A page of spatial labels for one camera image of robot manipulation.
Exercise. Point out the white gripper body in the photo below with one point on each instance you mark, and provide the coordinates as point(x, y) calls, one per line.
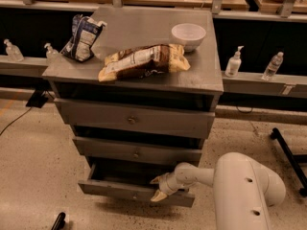
point(168, 185)

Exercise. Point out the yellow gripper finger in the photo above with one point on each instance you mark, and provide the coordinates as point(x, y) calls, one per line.
point(158, 196)
point(158, 179)

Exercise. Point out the grey bottom drawer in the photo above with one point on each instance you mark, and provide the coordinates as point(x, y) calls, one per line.
point(122, 179)

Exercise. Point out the grey drawer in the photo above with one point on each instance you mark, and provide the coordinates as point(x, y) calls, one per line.
point(138, 118)
point(135, 152)
point(122, 179)

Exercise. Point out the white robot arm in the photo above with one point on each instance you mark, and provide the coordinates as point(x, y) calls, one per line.
point(243, 190)

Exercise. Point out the grey drawer cabinet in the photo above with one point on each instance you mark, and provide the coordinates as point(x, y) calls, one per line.
point(197, 89)

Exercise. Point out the grey top drawer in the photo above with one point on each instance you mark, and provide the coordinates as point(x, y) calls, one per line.
point(138, 118)

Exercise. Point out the grey middle drawer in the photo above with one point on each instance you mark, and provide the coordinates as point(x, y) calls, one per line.
point(135, 152)

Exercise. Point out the black object bottom edge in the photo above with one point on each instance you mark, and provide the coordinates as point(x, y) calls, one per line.
point(59, 222)

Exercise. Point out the black stand leg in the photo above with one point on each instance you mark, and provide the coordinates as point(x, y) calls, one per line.
point(295, 160)

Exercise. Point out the brown yellow chip bag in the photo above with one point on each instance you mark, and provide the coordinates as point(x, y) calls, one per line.
point(141, 62)

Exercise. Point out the white pump bottle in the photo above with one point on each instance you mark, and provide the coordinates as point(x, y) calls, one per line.
point(234, 63)

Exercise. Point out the black floor box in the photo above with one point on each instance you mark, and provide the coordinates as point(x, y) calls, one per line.
point(38, 99)

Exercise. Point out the white bowl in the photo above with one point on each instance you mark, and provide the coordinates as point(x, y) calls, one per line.
point(189, 35)

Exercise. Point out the clear water bottle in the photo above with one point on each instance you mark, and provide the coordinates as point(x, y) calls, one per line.
point(273, 66)

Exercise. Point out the clear sanitizer bottle near cabinet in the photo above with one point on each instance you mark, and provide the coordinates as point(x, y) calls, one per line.
point(51, 53)

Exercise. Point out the blue white snack bag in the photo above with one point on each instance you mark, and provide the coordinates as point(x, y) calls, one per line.
point(85, 31)

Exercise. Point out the clear sanitizer bottle far left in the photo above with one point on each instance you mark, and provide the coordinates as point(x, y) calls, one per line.
point(13, 51)

